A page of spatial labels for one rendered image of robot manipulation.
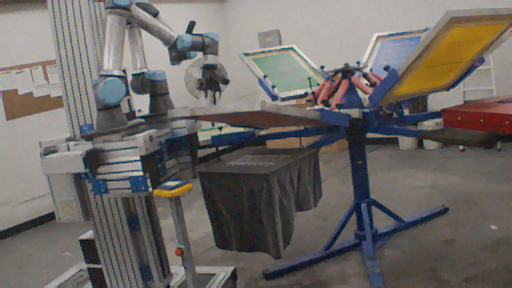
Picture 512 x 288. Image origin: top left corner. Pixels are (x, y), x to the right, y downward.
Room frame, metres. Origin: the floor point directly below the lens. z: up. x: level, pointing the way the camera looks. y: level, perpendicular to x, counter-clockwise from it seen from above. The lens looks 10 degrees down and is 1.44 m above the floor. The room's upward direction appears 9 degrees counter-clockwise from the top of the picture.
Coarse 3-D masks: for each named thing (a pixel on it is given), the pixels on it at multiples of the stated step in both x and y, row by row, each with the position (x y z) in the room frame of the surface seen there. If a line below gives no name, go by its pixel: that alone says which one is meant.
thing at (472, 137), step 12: (372, 132) 2.95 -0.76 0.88; (384, 132) 2.82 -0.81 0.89; (396, 132) 2.72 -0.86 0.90; (408, 132) 2.61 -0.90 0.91; (420, 132) 2.51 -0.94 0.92; (432, 132) 2.30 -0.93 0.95; (444, 132) 2.25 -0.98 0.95; (456, 132) 2.20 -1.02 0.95; (468, 132) 2.15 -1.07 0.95; (480, 132) 2.10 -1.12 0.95; (492, 132) 2.05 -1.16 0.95; (468, 144) 1.95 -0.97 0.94; (480, 144) 1.88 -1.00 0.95; (492, 144) 2.04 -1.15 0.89
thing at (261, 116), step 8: (248, 112) 1.99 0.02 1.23; (256, 112) 1.99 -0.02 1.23; (264, 112) 1.98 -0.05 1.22; (264, 120) 2.35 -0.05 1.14; (272, 120) 2.34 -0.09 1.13; (280, 120) 2.34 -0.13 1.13; (288, 120) 2.33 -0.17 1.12; (296, 120) 2.32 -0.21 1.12; (304, 120) 2.32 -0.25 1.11; (312, 120) 2.31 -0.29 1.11
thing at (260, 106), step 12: (192, 108) 2.16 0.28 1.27; (204, 108) 2.11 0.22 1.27; (216, 108) 2.06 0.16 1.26; (228, 108) 2.01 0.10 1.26; (240, 108) 1.97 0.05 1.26; (252, 108) 1.93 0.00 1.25; (264, 108) 1.92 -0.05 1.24; (276, 108) 1.99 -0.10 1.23; (288, 108) 2.06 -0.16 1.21; (300, 108) 2.13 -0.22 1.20
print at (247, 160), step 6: (246, 156) 2.45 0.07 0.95; (252, 156) 2.42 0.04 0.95; (258, 156) 2.40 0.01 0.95; (264, 156) 2.37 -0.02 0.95; (270, 156) 2.35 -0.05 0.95; (276, 156) 2.33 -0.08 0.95; (282, 156) 2.30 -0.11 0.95; (288, 156) 2.29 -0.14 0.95; (234, 162) 2.34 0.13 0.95; (240, 162) 2.32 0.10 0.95; (246, 162) 2.29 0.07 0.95; (252, 162) 2.27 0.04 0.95; (258, 162) 2.25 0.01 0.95; (264, 162) 2.23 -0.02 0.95; (270, 162) 2.21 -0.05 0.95; (276, 162) 2.20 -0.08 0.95
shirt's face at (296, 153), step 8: (248, 152) 2.55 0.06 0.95; (256, 152) 2.52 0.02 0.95; (264, 152) 2.48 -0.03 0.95; (272, 152) 2.45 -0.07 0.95; (280, 152) 2.41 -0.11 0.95; (288, 152) 2.38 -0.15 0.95; (296, 152) 2.35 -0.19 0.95; (304, 152) 2.31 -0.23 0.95; (232, 160) 2.41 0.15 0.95; (288, 160) 2.19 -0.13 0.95; (208, 168) 2.29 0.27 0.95; (216, 168) 2.26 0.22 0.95; (224, 168) 2.24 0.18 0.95; (232, 168) 2.21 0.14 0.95; (240, 168) 2.18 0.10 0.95; (248, 168) 2.15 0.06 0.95; (256, 168) 2.13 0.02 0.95; (264, 168) 2.10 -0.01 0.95; (272, 168) 2.07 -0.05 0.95
